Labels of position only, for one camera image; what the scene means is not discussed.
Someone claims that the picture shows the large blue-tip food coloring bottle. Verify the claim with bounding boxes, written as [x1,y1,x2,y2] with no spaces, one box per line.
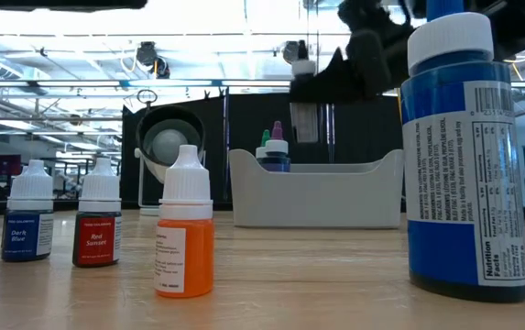
[399,0,525,304]

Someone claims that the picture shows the dark red monitor screen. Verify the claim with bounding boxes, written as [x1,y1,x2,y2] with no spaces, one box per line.
[0,154,23,178]

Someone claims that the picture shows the white cup lying sideways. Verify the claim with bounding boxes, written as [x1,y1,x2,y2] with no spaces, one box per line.
[133,88,208,217]

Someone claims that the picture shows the white plastic bin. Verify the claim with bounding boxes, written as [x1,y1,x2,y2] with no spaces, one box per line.
[228,148,405,230]

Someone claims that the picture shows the large green-tip food coloring bottle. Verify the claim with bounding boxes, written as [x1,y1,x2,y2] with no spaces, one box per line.
[255,128,273,161]

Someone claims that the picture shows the small dark blue dropper bottle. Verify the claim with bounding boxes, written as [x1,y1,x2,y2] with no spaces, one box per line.
[0,159,56,263]

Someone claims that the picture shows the small orange dropper bottle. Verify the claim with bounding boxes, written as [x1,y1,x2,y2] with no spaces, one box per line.
[154,144,216,300]

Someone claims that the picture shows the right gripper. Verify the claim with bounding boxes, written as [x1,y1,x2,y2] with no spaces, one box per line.
[288,0,428,105]

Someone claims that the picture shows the small red dropper bottle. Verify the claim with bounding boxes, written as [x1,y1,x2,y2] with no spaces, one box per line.
[71,157,124,269]

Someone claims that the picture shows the black aluminium table frame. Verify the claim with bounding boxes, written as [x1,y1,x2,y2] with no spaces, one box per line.
[0,197,525,224]

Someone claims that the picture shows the black overhead device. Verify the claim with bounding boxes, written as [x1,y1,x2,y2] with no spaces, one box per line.
[135,40,171,80]

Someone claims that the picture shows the black fabric room divider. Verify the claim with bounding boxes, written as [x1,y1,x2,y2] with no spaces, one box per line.
[121,89,404,210]

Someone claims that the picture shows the round overhead device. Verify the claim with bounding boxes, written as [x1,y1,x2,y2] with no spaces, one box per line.
[282,39,301,65]

